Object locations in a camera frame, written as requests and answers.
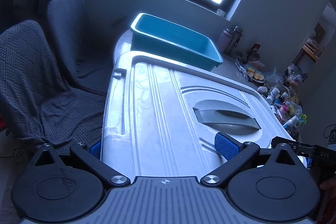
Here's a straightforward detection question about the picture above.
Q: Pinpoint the grey covered chair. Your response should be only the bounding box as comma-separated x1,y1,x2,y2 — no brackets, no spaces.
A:
47,0,113,96
1,20,105,148

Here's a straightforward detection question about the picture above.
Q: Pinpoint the near grey covered chair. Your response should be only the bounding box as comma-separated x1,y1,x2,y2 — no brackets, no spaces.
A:
1,20,105,148

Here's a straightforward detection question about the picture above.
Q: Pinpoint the plate of yellow fruit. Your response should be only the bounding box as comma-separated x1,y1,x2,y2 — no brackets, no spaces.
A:
244,64,265,84

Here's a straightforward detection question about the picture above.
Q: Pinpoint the silver foil snack wrapper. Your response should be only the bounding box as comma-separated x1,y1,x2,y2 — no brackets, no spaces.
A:
235,59,249,81

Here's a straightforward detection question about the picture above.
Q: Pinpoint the white plastic bin lid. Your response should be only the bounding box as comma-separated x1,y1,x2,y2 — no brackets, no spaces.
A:
101,50,308,180

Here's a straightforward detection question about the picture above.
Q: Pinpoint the teal plastic storage bin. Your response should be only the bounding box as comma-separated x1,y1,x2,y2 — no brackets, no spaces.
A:
130,13,223,71

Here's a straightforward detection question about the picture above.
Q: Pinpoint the pink water bottle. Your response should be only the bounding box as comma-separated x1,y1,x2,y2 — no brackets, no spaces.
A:
215,28,234,53

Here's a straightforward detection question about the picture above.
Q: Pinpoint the white wall socket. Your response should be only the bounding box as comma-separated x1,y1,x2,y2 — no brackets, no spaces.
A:
216,9,225,18

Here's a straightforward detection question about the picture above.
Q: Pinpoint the white tube bottle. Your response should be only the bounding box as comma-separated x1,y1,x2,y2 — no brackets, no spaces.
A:
266,87,280,105

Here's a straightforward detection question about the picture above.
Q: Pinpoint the clear plastic bag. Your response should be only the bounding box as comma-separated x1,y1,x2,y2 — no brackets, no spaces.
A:
264,66,284,90

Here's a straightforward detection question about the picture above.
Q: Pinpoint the red package on table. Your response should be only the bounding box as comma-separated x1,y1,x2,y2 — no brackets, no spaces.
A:
249,43,261,61

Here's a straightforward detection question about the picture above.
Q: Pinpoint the far grey covered chair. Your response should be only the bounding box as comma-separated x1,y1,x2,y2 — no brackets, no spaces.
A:
47,0,113,96

